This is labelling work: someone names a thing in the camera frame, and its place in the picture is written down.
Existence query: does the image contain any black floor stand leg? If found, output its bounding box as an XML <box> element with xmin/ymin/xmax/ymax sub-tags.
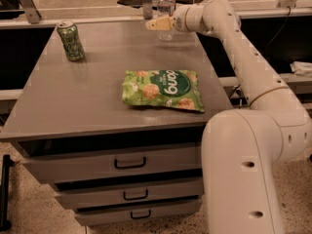
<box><xmin>0</xmin><ymin>154</ymin><xmax>14</xmax><ymax>232</ymax></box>

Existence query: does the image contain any green soda can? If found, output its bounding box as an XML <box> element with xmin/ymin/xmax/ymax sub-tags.
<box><xmin>57</xmin><ymin>20</ymin><xmax>85</xmax><ymax>61</ymax></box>

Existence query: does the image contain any green snack bag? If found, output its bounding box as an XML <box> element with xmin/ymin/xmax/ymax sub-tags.
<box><xmin>122</xmin><ymin>70</ymin><xmax>204</xmax><ymax>112</ymax></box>

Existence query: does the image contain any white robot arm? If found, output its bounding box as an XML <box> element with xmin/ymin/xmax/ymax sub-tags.
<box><xmin>146</xmin><ymin>0</ymin><xmax>311</xmax><ymax>234</ymax></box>

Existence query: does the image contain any grey metal rail frame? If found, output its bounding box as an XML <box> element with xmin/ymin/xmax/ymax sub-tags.
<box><xmin>0</xmin><ymin>0</ymin><xmax>312</xmax><ymax>29</ymax></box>

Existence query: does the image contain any white packet on ledge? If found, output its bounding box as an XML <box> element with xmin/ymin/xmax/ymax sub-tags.
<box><xmin>291</xmin><ymin>61</ymin><xmax>312</xmax><ymax>77</ymax></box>

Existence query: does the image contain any clear plastic water bottle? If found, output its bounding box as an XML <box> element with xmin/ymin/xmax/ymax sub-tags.
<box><xmin>157</xmin><ymin>0</ymin><xmax>176</xmax><ymax>41</ymax></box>

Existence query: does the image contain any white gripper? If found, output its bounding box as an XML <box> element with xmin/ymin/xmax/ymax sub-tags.
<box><xmin>145</xmin><ymin>5</ymin><xmax>189</xmax><ymax>32</ymax></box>

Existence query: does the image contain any top grey drawer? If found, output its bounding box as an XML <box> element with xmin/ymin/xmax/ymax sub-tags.
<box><xmin>22</xmin><ymin>143</ymin><xmax>201</xmax><ymax>183</ymax></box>

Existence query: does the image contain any middle grey drawer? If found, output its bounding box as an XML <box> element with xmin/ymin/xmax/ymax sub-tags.
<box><xmin>55</xmin><ymin>176</ymin><xmax>204</xmax><ymax>210</ymax></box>

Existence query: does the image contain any bottom grey drawer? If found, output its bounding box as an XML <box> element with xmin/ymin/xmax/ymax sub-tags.
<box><xmin>75</xmin><ymin>196</ymin><xmax>202</xmax><ymax>226</ymax></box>

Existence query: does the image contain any grey drawer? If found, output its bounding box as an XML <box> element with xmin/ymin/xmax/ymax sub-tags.
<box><xmin>75</xmin><ymin>196</ymin><xmax>202</xmax><ymax>226</ymax></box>
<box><xmin>22</xmin><ymin>143</ymin><xmax>201</xmax><ymax>183</ymax></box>
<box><xmin>55</xmin><ymin>176</ymin><xmax>204</xmax><ymax>210</ymax></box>

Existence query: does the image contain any grey drawer cabinet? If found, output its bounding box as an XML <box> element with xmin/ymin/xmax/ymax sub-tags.
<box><xmin>1</xmin><ymin>21</ymin><xmax>230</xmax><ymax>214</ymax></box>

